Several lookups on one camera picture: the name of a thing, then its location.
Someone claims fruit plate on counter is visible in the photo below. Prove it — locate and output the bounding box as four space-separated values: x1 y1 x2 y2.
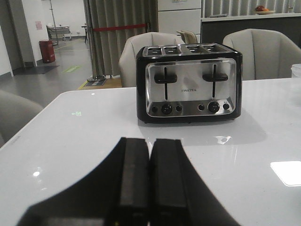
254 5 275 15

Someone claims white cabinet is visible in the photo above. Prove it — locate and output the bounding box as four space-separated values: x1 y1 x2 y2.
158 0 202 41

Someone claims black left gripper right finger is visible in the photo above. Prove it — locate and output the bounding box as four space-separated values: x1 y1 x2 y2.
150 139 238 226

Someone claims dark counter with shelf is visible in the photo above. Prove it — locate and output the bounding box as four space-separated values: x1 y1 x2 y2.
201 13 301 46

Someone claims white container at edge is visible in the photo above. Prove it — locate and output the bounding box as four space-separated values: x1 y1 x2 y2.
291 64 301 78

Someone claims beige chair behind toaster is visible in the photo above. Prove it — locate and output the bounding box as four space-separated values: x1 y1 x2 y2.
119 32 184 88

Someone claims cream chair in background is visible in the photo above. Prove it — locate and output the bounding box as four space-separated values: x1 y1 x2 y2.
176 30 198 44

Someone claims red trash bin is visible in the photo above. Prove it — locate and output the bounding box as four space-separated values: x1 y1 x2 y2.
39 40 55 63

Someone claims grey chair at left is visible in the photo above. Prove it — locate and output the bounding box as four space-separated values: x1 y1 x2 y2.
0 90 43 145

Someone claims metal cart in background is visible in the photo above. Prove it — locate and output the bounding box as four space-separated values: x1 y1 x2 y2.
46 25 71 45

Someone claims beige chair at right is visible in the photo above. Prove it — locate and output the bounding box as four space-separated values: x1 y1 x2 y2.
223 29 301 80

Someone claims red barrier belt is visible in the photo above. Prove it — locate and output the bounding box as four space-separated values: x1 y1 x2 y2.
93 24 147 32

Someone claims black and steel toaster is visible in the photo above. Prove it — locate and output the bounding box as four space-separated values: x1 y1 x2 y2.
136 43 243 123

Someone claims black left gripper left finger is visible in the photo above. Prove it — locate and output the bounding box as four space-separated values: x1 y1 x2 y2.
18 137 149 226

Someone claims metal stanchion post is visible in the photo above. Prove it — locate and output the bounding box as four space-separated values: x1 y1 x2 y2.
85 0 105 82

